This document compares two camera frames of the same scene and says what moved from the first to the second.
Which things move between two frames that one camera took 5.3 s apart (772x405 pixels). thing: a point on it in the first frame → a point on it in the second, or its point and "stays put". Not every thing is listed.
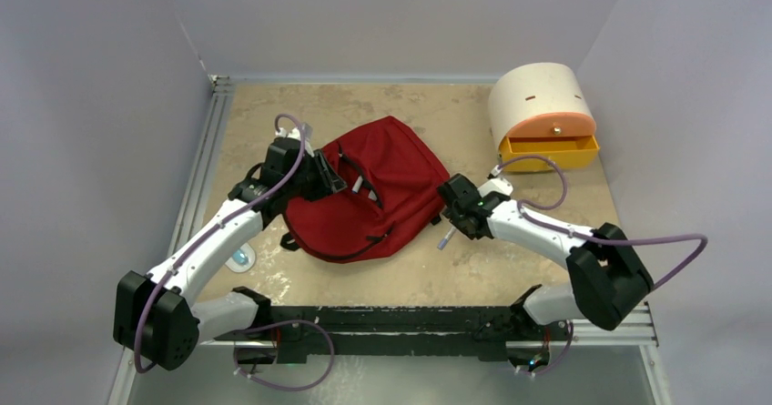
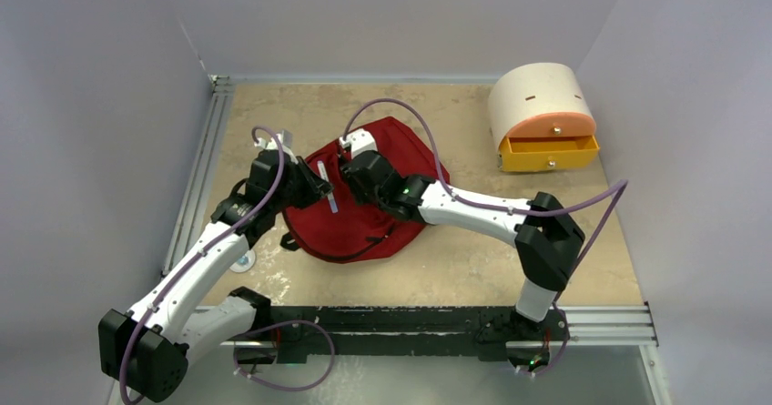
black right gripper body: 454,219 → 360,194
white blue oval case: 243,260 stays put
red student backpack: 392,177 stays put
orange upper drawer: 552,124 stays put
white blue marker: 443,241 → 331,201
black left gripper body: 309,183 stays put
